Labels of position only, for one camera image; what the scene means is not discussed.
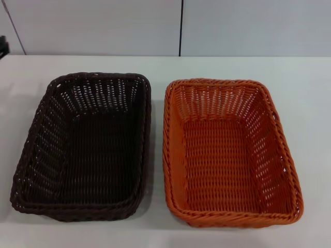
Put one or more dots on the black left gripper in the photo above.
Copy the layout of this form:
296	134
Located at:
2	46

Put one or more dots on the dark brown woven basket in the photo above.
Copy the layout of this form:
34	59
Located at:
85	160

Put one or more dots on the orange woven basket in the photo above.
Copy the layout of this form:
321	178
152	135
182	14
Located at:
219	165

